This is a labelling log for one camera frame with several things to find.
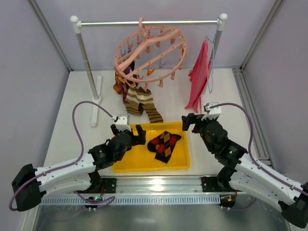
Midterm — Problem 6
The red yellow argyle sock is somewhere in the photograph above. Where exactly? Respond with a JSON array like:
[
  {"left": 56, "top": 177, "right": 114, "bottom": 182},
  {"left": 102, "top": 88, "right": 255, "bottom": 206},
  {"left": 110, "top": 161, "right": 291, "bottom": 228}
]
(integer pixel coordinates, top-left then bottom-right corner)
[{"left": 147, "top": 131, "right": 181, "bottom": 164}]

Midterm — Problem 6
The beige brown striped sock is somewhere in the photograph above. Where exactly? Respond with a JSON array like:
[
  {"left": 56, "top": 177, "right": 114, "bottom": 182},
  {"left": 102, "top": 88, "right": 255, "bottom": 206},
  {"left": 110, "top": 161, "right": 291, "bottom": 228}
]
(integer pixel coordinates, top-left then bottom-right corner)
[{"left": 136, "top": 87, "right": 164, "bottom": 123}]

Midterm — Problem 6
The pink round clip hanger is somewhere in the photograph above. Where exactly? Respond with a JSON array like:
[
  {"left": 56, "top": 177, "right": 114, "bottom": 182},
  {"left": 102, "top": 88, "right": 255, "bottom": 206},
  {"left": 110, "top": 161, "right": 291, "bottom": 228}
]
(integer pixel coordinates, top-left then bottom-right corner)
[{"left": 114, "top": 17, "right": 187, "bottom": 90}]

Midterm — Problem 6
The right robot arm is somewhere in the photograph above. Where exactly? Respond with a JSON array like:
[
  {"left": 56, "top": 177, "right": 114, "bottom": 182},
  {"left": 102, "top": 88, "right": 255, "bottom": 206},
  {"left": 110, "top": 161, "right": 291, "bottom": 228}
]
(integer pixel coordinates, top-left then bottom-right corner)
[{"left": 181, "top": 113, "right": 308, "bottom": 229}]

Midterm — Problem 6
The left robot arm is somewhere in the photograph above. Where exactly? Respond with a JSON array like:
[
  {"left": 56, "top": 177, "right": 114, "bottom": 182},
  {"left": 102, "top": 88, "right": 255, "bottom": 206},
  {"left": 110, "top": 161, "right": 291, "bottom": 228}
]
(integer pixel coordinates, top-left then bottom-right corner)
[{"left": 9, "top": 125, "right": 146, "bottom": 212}]

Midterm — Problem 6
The yellow plastic bin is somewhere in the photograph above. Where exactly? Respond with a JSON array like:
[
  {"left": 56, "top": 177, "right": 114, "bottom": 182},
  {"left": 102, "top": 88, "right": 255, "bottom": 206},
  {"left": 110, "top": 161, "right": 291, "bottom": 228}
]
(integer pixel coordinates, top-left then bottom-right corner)
[{"left": 112, "top": 122, "right": 190, "bottom": 173}]

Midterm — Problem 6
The purple yellow patterned sock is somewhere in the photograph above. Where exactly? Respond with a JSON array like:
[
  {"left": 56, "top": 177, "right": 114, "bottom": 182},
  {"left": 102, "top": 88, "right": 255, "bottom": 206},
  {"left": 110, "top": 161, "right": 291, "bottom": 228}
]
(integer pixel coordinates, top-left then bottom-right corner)
[{"left": 113, "top": 61, "right": 135, "bottom": 101}]

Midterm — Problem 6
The pink towel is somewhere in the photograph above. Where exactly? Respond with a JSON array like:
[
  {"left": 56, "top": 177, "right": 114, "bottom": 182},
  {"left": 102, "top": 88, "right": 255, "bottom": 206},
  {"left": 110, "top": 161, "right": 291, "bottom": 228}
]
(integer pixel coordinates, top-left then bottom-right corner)
[{"left": 185, "top": 40, "right": 209, "bottom": 113}]

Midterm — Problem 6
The orange clothes clip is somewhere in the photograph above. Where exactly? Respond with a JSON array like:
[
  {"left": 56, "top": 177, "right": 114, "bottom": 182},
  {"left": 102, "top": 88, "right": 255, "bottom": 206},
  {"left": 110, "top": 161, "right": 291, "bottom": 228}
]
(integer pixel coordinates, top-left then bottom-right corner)
[{"left": 147, "top": 69, "right": 155, "bottom": 76}]

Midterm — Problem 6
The white metal drying rack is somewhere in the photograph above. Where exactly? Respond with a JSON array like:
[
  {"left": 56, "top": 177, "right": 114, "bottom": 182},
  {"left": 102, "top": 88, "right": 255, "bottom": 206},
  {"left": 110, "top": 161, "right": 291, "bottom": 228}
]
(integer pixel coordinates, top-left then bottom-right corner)
[{"left": 70, "top": 13, "right": 228, "bottom": 128}]

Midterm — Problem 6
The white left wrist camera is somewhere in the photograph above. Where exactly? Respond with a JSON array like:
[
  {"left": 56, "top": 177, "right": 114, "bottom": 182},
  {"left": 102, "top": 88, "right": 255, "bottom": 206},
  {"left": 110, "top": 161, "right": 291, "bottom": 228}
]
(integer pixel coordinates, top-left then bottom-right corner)
[{"left": 115, "top": 114, "right": 131, "bottom": 131}]

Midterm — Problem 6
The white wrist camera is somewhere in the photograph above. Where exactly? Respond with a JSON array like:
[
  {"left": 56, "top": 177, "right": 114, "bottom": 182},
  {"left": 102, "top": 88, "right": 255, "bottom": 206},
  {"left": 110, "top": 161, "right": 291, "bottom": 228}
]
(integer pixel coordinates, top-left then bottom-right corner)
[
  {"left": 201, "top": 102, "right": 222, "bottom": 120},
  {"left": 115, "top": 114, "right": 131, "bottom": 131}
]

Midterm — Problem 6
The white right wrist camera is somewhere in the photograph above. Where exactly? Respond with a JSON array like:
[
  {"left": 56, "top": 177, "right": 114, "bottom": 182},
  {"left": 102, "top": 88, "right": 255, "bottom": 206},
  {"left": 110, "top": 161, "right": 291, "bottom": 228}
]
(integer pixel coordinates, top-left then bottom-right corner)
[{"left": 201, "top": 102, "right": 222, "bottom": 120}]

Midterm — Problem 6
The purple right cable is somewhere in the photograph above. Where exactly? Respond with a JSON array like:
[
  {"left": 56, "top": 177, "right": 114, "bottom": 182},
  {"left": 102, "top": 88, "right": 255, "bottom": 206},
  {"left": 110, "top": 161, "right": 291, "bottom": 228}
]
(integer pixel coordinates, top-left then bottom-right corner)
[{"left": 209, "top": 103, "right": 308, "bottom": 210}]

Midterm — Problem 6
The purple cable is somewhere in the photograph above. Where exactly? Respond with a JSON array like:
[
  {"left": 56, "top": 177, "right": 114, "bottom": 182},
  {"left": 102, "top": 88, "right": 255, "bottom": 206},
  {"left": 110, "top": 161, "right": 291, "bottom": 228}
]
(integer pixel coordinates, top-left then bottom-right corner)
[
  {"left": 9, "top": 101, "right": 118, "bottom": 212},
  {"left": 209, "top": 103, "right": 308, "bottom": 210}
]

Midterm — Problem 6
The blue wire hanger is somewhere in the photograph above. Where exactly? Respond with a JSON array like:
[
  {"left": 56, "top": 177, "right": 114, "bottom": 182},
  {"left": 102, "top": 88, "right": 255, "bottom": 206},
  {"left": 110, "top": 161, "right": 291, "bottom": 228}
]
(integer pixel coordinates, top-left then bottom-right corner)
[{"left": 205, "top": 17, "right": 220, "bottom": 94}]

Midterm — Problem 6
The aluminium mounting rail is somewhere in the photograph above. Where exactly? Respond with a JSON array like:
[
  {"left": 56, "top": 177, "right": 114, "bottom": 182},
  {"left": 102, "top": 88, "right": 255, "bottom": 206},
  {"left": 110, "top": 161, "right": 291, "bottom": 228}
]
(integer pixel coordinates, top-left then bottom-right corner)
[{"left": 38, "top": 175, "right": 253, "bottom": 205}]

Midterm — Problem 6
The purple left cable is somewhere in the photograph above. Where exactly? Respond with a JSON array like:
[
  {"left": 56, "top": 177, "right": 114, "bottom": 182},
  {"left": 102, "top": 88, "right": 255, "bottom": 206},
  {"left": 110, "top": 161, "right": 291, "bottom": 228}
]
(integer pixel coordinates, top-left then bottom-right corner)
[{"left": 9, "top": 101, "right": 118, "bottom": 212}]

